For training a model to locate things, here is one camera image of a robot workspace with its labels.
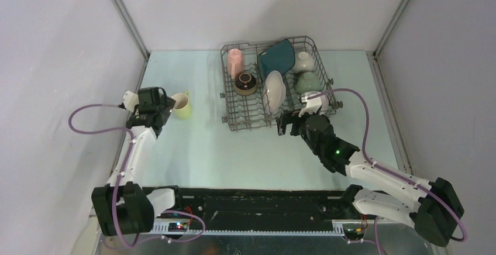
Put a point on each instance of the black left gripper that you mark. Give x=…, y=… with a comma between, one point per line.
x=166, y=105

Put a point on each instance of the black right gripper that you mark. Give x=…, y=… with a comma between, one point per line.
x=290, y=117

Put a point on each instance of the light green ceramic mug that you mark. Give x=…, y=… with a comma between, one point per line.
x=182, y=108

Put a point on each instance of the white scalloped plate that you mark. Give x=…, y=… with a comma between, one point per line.
x=274, y=92

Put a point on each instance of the light green bowl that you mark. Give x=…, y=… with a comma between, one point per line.
x=308, y=81

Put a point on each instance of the brown glazed bowl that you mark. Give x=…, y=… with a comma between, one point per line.
x=245, y=84

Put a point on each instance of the small white ribbed bowl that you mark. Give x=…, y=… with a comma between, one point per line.
x=304, y=62

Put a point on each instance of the dark teal square plate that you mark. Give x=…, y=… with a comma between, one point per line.
x=278, y=57

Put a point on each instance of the pink ceramic mug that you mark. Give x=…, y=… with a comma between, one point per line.
x=235, y=62

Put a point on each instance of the pale pink bowl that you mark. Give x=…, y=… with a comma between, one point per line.
x=325, y=101

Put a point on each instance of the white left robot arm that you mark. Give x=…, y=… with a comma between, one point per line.
x=124, y=205

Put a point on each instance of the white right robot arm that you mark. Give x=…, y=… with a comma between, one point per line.
x=431, y=208

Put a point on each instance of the left electronics board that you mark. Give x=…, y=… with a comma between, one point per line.
x=177, y=227

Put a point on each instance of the electronics board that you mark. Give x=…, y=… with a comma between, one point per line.
x=177, y=227
x=352, y=231

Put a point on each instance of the right electronics board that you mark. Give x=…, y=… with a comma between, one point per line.
x=352, y=231

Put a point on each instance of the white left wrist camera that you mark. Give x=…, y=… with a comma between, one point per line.
x=130, y=102

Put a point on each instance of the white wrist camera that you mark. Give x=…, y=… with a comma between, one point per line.
x=310, y=106
x=130, y=102

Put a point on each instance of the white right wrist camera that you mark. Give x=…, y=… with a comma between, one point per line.
x=310, y=106

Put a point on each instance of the grey wire dish rack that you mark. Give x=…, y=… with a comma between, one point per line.
x=249, y=111

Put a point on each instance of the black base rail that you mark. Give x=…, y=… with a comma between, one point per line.
x=263, y=211

